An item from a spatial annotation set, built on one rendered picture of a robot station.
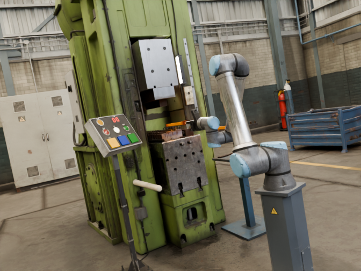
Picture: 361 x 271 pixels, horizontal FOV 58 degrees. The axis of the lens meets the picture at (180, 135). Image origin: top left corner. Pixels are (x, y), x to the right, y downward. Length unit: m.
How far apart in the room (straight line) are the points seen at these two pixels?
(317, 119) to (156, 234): 4.06
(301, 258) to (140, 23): 2.17
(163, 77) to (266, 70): 8.43
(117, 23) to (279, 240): 2.04
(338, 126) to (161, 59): 3.87
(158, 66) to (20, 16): 6.68
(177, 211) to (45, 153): 5.51
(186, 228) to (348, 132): 3.92
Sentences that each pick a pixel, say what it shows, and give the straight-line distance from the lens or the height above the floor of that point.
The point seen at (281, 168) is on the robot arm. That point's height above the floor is 0.73.
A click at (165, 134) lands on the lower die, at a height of 0.97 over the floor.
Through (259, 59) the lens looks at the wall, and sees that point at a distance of 10.95.
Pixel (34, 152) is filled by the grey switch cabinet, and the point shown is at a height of 0.79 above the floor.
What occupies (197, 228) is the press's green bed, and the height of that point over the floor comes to 0.12.
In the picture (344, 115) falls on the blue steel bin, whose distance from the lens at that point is 6.03.
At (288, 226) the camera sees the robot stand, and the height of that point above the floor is 0.40.
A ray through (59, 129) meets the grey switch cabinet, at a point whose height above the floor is 1.21.
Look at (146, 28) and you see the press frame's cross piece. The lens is 2.98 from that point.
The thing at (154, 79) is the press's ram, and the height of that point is 1.44.
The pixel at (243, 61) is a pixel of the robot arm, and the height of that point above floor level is 1.37.
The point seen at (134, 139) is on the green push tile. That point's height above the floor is 1.00.
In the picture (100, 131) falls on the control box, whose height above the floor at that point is 1.10.
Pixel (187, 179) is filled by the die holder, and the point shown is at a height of 0.56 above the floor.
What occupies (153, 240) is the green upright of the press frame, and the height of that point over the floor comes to 0.09.
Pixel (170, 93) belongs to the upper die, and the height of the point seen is 1.31.
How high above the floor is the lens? 1.15
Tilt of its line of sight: 4 degrees down
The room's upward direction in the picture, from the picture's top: 10 degrees counter-clockwise
